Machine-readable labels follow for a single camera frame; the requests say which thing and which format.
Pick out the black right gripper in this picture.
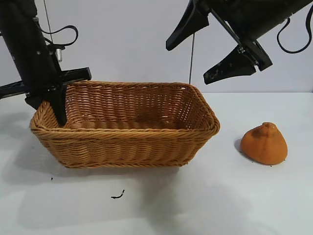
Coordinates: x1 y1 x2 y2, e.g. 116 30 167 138
165 0 301 85

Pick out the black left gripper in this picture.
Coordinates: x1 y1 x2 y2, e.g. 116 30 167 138
0 17 92 126

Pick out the orange fruit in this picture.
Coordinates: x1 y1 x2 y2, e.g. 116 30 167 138
240 121 289 165

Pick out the woven wicker basket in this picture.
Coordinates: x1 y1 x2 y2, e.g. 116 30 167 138
30 80 221 169

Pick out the small black scrap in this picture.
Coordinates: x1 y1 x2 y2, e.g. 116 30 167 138
111 188 126 199

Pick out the thin grey cord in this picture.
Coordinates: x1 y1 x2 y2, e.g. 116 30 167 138
189 34 196 83
44 0 53 44

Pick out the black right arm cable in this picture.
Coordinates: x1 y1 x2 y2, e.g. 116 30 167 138
276 4 313 54

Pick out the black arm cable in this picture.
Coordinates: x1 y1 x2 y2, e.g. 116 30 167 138
276 4 313 54
41 24 80 47

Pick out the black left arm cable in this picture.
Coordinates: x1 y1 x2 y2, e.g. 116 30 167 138
41 24 80 47

